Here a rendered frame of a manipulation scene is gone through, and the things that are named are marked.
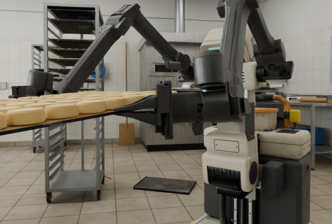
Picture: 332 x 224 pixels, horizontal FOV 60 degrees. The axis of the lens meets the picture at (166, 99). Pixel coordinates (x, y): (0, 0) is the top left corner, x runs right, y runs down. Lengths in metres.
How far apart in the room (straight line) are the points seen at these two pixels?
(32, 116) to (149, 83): 4.52
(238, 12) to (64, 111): 0.51
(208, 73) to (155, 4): 5.72
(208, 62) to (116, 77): 5.38
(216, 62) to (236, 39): 0.18
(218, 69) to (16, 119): 0.33
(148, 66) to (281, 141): 3.65
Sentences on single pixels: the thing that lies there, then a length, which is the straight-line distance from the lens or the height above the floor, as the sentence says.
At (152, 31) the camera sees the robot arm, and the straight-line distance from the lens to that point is 1.24.
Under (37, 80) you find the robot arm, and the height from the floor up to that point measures 1.05.
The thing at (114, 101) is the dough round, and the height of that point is 1.00.
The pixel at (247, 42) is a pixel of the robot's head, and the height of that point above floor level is 1.23.
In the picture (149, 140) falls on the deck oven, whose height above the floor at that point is 0.20.
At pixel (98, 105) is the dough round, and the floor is 1.00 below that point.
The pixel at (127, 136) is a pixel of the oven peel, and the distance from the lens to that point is 5.66.
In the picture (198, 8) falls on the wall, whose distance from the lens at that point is 6.41.
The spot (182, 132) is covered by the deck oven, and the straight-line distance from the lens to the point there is 5.07.
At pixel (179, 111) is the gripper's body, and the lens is 0.50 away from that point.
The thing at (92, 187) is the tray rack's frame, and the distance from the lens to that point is 2.85.
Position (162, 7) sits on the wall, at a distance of 6.22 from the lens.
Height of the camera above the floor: 1.02
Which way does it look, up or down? 1 degrees down
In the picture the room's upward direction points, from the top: straight up
